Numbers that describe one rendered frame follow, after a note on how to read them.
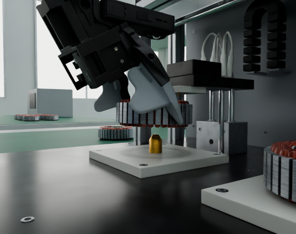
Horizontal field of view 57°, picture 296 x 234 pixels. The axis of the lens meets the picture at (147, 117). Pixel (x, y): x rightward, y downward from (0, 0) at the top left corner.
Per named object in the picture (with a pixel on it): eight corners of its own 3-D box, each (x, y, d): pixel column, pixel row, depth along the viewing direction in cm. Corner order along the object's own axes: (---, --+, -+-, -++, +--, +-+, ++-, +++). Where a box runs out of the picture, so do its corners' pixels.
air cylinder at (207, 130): (228, 155, 44) (228, 121, 44) (195, 149, 50) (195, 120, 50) (247, 152, 47) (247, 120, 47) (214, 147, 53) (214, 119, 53)
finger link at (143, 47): (153, 100, 35) (111, 52, 37) (162, 93, 36) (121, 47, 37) (164, 80, 31) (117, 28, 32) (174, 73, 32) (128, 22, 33)
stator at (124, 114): (142, 129, 32) (143, 98, 32) (102, 124, 42) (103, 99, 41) (208, 127, 39) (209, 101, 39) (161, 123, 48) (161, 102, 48)
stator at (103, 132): (131, 140, 78) (131, 127, 78) (93, 140, 80) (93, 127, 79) (136, 136, 90) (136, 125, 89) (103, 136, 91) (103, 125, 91)
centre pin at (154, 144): (154, 153, 39) (154, 135, 39) (146, 152, 41) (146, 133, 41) (164, 152, 40) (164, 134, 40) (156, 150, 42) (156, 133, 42)
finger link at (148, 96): (154, 146, 32) (107, 89, 34) (187, 120, 35) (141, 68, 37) (163, 136, 30) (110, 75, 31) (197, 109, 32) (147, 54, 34)
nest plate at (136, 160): (140, 178, 30) (140, 167, 30) (88, 157, 42) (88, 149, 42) (229, 163, 38) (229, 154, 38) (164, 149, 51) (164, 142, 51)
